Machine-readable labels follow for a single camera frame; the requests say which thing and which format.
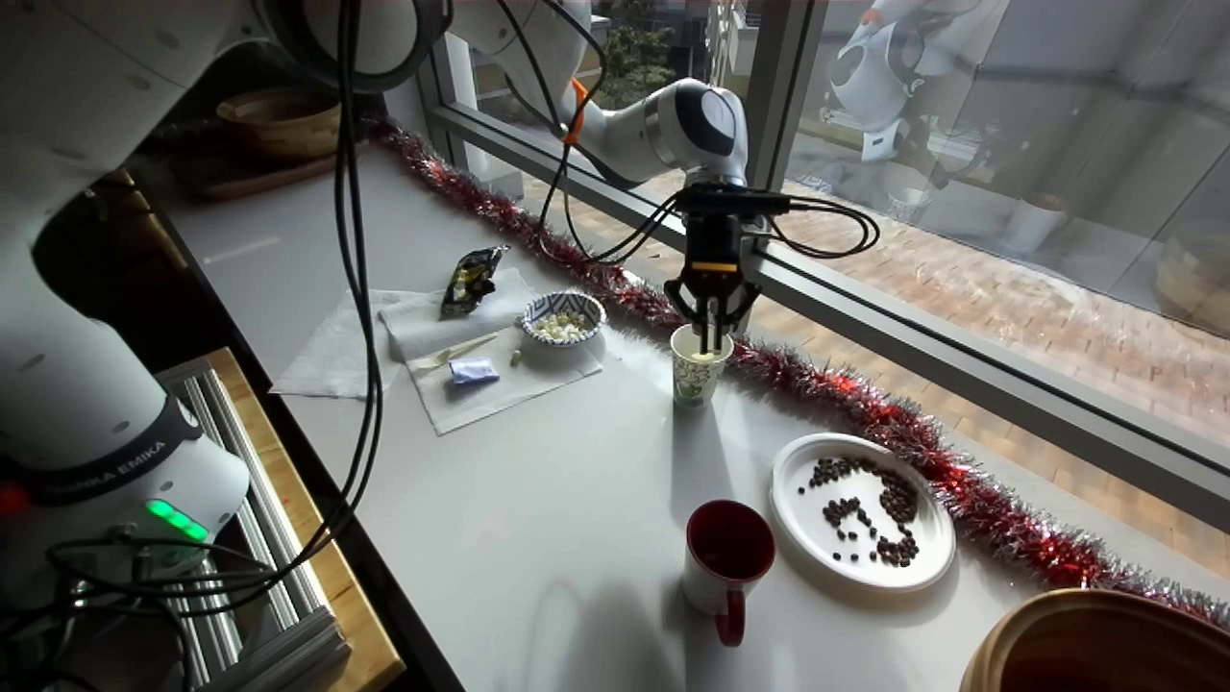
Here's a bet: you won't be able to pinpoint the wooden base board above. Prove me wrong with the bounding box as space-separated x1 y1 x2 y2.
205 344 412 692

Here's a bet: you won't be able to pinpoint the white outdoor pot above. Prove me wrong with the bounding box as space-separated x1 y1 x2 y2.
997 191 1073 263

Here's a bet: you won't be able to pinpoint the orange cable strap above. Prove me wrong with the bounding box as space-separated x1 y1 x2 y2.
560 74 598 132

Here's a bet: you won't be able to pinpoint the white mug red inside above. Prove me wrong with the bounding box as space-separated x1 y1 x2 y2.
679 495 781 650

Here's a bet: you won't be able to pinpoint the white green paper cup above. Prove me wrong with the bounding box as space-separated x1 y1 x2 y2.
663 318 740 415

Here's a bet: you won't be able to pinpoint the white round plate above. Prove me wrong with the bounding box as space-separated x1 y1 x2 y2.
769 429 961 595

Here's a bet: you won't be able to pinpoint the blue patterned small bowl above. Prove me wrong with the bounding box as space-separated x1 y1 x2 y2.
516 285 610 364

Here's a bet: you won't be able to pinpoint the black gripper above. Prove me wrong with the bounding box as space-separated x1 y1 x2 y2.
660 182 790 352

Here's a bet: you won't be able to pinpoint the pale snack pieces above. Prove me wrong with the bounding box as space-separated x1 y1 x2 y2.
528 302 594 345

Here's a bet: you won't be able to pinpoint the dark wooden tray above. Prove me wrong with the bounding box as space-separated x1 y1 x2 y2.
170 126 367 204

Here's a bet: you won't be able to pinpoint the crumpled white paper towel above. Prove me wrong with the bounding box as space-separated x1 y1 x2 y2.
270 290 416 402

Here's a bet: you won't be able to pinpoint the red tinsel garland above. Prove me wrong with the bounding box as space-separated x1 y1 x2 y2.
366 118 1230 636

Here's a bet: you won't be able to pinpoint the grey window frame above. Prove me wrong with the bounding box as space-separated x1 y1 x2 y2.
428 0 1230 540

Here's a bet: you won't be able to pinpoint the small wooden bowl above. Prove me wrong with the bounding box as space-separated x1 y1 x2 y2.
210 86 351 165

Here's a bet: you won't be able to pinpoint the white blue sachet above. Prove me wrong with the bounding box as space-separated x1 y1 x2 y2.
442 352 508 391

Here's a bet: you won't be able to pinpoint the flat white paper towel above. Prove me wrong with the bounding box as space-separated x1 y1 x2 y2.
375 285 608 441

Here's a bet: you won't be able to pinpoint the cream plastic fork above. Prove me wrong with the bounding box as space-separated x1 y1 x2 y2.
405 332 501 376

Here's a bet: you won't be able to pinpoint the large wooden bowl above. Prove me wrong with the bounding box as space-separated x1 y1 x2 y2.
956 583 1230 692

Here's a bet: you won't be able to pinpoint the aluminium rail profile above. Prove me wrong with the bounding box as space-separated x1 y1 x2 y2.
156 361 352 692

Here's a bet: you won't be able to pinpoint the black yellow snack wrapper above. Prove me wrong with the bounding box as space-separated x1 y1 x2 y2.
439 241 508 323

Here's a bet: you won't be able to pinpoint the coffee beans heap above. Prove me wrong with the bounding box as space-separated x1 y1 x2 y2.
795 455 926 572

